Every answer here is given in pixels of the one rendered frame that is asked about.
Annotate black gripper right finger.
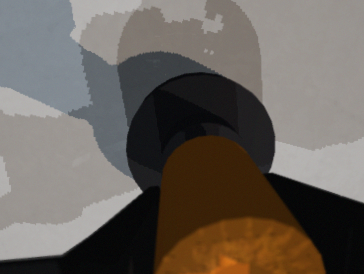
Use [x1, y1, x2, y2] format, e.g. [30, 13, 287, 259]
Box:
[263, 173, 364, 274]

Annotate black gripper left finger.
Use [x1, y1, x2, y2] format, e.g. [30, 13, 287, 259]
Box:
[0, 186, 160, 274]

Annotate orange cylinder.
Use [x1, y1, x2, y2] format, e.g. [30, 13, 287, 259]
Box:
[153, 135, 326, 274]

